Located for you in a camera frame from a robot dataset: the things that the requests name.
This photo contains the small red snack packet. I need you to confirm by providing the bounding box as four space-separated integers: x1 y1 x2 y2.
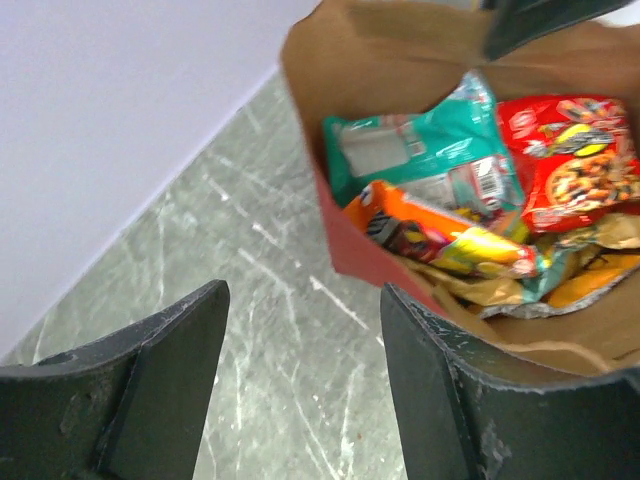
497 95 639 233

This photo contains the red brown paper bag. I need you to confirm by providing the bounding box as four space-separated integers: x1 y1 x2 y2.
281 1 639 376

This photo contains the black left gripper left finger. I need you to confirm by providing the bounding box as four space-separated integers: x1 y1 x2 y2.
1 280 230 479

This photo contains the orange Kettle chips bag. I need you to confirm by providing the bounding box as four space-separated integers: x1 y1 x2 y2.
478 250 639 319

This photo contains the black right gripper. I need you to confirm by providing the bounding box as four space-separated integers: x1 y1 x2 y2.
480 0 631 61

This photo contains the teal snack packet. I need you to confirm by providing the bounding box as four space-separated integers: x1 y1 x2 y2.
322 71 524 216

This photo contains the tan paper chips bag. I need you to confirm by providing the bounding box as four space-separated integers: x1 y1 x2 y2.
419 213 639 307

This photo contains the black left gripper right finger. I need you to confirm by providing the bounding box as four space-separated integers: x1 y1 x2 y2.
380 285 639 479

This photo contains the orange snack packet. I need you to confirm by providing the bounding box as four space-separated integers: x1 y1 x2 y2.
343 180 546 279

